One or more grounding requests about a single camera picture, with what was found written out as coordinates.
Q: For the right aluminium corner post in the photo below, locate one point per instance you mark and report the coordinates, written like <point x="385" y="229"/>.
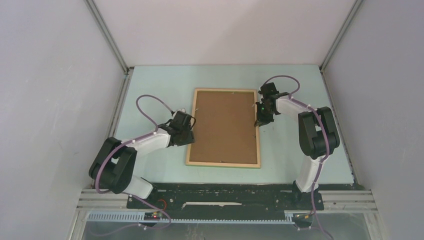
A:
<point x="340" y="34"/>

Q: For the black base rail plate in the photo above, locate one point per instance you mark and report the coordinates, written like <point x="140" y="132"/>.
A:
<point x="220" y="201"/>

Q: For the aluminium corner post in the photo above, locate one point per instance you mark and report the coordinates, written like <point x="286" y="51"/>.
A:
<point x="105" y="31"/>
<point x="340" y="34"/>

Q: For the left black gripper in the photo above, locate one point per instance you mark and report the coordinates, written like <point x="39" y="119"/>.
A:
<point x="189" y="138"/>

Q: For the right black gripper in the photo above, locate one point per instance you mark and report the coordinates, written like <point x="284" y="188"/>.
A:
<point x="261" y="120"/>

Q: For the aluminium base extrusion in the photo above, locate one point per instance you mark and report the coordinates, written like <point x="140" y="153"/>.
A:
<point x="334" y="201"/>

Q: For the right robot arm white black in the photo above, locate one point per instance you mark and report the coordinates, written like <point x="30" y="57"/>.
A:
<point x="317" y="132"/>

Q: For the grey cable duct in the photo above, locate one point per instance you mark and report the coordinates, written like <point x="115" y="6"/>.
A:
<point x="140" y="217"/>

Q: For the left aluminium corner post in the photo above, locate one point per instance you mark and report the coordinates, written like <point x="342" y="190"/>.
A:
<point x="105" y="31"/>

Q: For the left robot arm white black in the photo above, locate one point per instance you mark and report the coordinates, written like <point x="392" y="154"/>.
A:
<point x="113" y="168"/>

